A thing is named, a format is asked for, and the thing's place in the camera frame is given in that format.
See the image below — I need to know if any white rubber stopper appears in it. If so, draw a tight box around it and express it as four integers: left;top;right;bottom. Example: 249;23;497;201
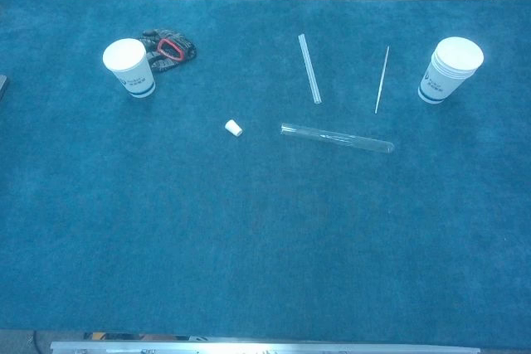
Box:
224;119;244;138

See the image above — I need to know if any clear glass test tube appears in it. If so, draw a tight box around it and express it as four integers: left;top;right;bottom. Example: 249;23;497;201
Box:
280;122;395;155

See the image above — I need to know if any clear glass rod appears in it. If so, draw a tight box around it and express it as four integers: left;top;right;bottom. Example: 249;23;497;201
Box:
297;33;323;105

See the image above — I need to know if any teal table cloth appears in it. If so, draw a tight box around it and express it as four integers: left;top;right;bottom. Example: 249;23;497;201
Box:
0;0;531;341

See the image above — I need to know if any single white paper cup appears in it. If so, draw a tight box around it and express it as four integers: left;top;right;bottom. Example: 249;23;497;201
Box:
102;37;157;99

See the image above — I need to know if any right white paper cup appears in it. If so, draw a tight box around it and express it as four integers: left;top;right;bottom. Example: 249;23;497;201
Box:
417;36;485;105

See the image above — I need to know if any grey strap with red buckle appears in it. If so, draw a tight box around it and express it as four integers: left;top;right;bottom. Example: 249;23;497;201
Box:
139;28;197;75

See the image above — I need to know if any aluminium frame rail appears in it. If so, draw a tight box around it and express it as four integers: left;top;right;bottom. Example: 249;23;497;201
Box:
49;340;481;354

